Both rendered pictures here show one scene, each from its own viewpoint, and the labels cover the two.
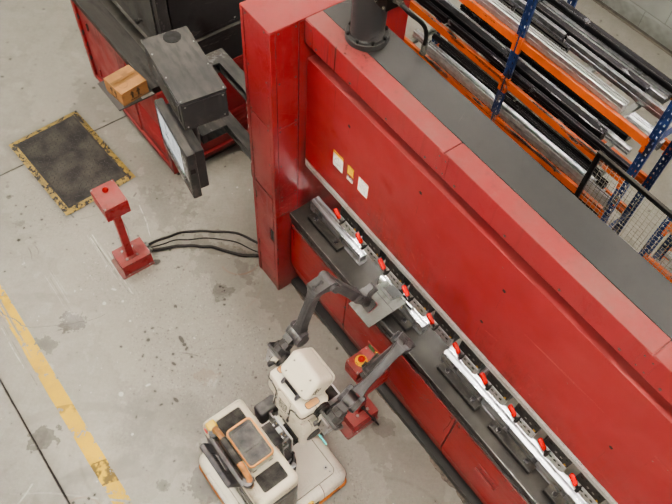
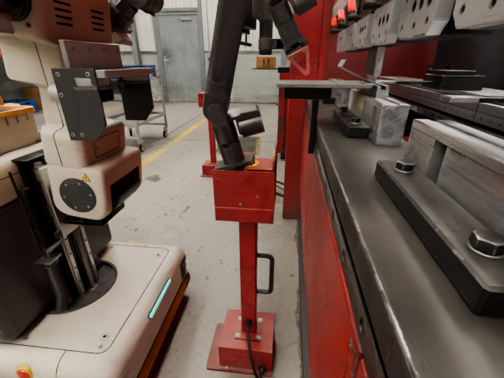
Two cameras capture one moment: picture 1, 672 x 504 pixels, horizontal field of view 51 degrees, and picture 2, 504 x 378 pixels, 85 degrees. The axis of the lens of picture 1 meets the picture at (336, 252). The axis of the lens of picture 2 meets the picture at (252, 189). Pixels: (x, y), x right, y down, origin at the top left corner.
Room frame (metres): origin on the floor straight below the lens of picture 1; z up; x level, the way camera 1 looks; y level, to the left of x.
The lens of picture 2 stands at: (1.12, -0.80, 1.06)
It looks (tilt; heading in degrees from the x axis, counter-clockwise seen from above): 25 degrees down; 49
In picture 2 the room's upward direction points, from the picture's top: straight up
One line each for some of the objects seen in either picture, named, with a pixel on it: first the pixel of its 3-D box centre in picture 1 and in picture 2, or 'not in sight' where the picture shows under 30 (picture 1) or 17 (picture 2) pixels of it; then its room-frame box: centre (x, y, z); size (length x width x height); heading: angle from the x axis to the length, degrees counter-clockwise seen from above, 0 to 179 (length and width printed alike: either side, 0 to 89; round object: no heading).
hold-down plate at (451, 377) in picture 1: (458, 386); (430, 210); (1.49, -0.72, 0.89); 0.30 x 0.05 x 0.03; 41
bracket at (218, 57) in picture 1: (222, 82); not in sight; (2.78, 0.69, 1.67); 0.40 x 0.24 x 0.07; 41
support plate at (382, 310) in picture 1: (377, 303); (320, 83); (1.88, -0.25, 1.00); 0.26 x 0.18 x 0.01; 131
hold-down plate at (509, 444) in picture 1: (511, 446); not in sight; (1.19, -0.98, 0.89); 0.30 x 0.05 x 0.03; 41
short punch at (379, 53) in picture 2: not in sight; (373, 65); (1.98, -0.37, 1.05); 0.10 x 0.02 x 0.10; 41
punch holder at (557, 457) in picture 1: (560, 450); not in sight; (1.10, -1.14, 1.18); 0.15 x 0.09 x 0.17; 41
